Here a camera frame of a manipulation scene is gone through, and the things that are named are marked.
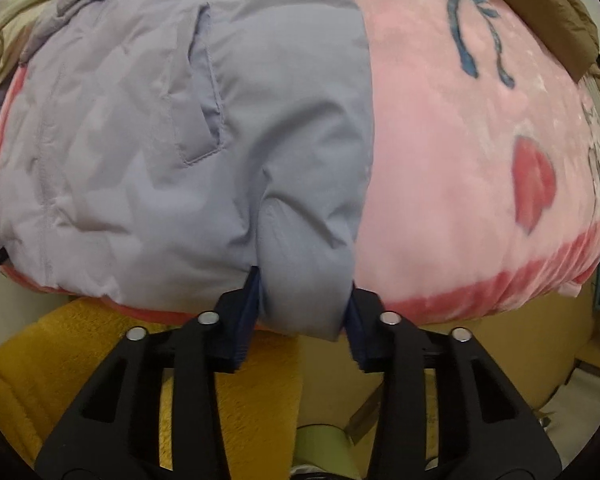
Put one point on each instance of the pale yellow slipper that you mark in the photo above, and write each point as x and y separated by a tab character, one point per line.
320	447

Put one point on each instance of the person's yellow fleece pants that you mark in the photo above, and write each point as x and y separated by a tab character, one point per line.
55	350

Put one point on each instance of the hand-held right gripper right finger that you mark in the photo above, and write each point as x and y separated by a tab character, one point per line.
357	332

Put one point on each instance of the lavender puffer jacket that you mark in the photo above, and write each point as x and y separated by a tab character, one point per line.
130	135

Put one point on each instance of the pink printed blanket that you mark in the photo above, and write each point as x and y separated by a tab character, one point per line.
455	135

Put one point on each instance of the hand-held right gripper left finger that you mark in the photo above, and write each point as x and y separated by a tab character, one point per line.
245	322

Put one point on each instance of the brown puffer jacket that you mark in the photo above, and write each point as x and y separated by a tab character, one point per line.
555	10

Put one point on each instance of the cream quilted coat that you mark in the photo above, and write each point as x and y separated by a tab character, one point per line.
10	25

